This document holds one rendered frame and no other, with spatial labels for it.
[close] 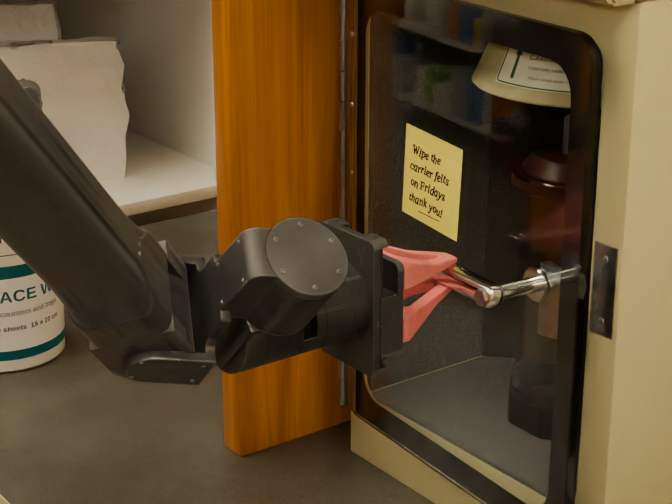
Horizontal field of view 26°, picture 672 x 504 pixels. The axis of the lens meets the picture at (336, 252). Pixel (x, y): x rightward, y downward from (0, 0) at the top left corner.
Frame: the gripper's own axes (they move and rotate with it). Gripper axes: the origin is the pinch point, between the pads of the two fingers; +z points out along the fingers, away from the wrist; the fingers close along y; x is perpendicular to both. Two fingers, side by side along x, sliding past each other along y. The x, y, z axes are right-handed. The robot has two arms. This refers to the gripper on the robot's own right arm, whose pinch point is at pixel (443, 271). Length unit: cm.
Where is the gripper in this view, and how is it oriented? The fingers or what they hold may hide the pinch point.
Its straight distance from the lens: 109.3
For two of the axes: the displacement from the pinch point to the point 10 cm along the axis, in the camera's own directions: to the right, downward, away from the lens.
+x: -5.9, -2.7, 7.6
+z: 8.0, -2.1, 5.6
